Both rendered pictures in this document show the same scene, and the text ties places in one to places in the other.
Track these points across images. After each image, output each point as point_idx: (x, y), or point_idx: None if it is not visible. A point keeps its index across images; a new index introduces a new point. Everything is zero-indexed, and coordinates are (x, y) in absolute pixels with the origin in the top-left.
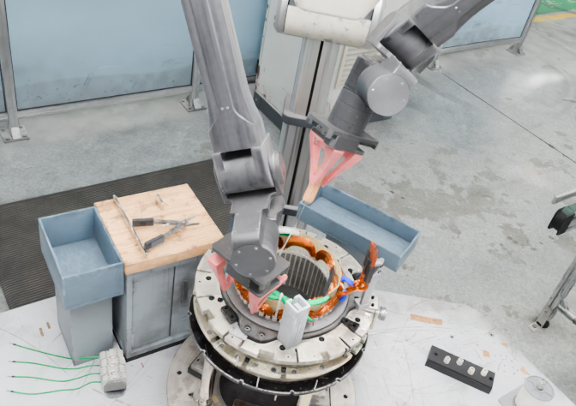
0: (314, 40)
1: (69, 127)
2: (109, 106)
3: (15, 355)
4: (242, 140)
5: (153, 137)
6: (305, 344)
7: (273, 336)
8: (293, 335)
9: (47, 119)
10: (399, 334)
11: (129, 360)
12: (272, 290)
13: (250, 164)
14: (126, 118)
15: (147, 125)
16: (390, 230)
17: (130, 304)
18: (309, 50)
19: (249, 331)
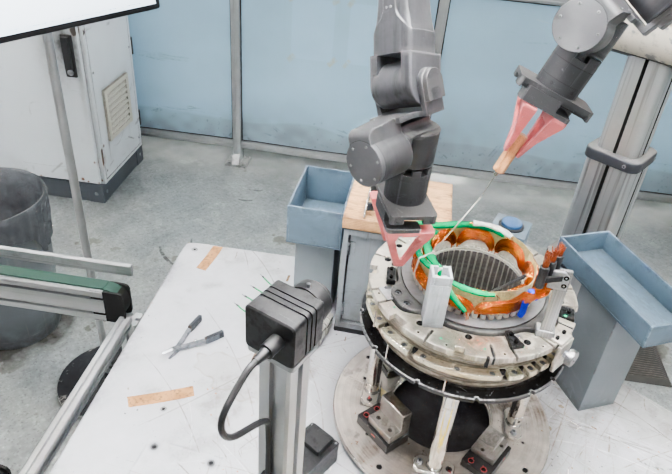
0: (637, 58)
1: (464, 192)
2: (510, 186)
3: (257, 284)
4: (396, 43)
5: (537, 224)
6: (446, 332)
7: (417, 308)
8: (430, 309)
9: (448, 181)
10: (650, 457)
11: (336, 328)
12: (407, 235)
13: (399, 70)
14: (520, 200)
15: (537, 212)
16: (669, 308)
17: (344, 264)
18: (629, 70)
19: (397, 294)
